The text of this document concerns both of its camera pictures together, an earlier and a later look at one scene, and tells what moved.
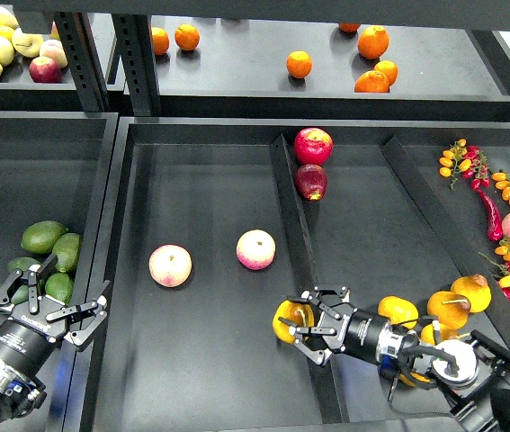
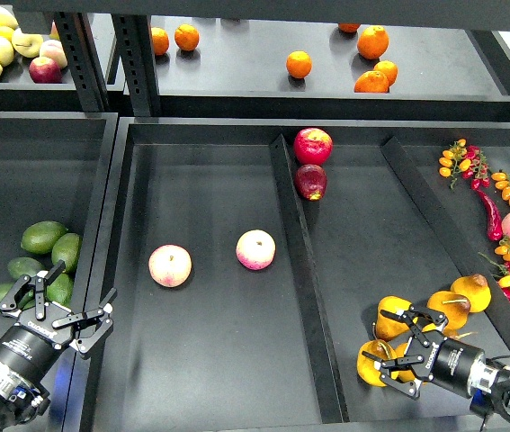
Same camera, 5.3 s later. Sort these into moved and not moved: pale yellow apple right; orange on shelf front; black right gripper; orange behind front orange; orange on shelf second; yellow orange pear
Moved: black right gripper; yellow orange pear
Not moved: orange on shelf second; orange on shelf front; pale yellow apple right; orange behind front orange
